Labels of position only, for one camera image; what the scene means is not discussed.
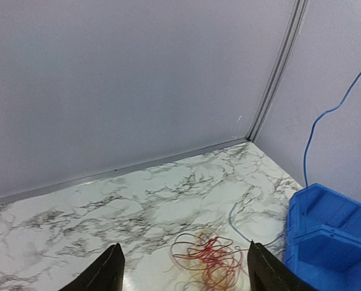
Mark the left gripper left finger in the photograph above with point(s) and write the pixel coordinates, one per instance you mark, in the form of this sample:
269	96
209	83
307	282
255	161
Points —
105	273

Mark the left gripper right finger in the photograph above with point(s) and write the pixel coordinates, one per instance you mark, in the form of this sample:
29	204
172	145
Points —
266	272

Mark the blue three-compartment bin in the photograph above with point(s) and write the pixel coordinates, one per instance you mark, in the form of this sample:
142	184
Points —
324	239

